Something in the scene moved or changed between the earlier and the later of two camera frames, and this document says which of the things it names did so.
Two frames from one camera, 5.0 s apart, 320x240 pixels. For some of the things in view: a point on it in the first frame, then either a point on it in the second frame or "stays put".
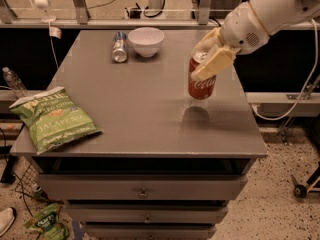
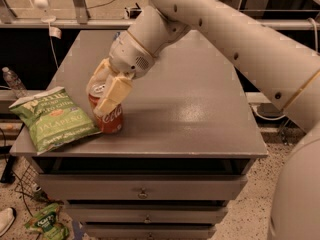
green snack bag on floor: x=46 y=222 stays put
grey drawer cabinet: x=165 y=164 stays put
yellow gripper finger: x=217 y=62 to x=118 y=90
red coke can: x=199 y=88 to x=111 y=120
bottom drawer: x=149 y=231 stays put
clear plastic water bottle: x=15 y=83 stays put
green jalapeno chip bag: x=53 y=119 stays put
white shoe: x=7 y=219 stays put
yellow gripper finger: x=213 y=39 to x=103 y=72
